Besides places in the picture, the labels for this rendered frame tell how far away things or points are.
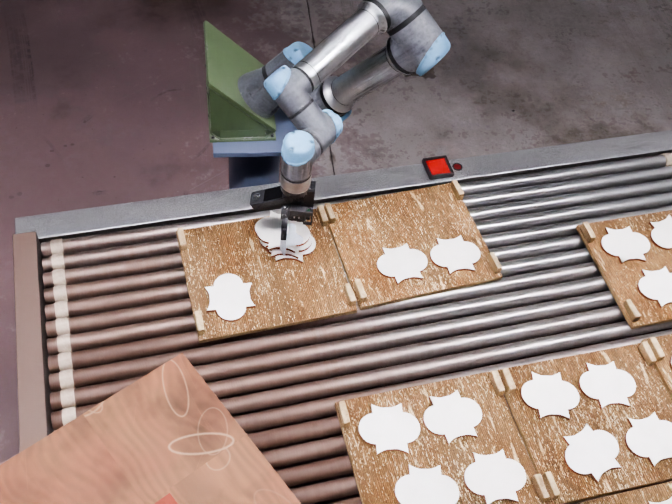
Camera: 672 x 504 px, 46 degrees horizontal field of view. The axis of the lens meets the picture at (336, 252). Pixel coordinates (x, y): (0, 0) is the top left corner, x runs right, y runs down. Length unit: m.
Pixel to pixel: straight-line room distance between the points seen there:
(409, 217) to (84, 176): 1.78
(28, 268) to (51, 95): 1.95
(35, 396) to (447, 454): 0.95
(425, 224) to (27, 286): 1.07
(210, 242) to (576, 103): 2.57
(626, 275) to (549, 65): 2.28
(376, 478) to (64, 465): 0.67
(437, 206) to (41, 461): 1.24
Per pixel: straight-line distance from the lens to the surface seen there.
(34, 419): 1.93
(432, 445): 1.90
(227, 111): 2.40
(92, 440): 1.78
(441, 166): 2.41
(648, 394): 2.15
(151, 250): 2.17
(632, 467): 2.04
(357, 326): 2.04
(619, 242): 2.38
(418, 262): 2.15
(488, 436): 1.94
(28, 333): 2.04
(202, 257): 2.12
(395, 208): 2.26
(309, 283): 2.07
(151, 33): 4.29
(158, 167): 3.61
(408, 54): 2.11
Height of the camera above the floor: 2.64
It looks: 53 degrees down
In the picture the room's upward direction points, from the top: 9 degrees clockwise
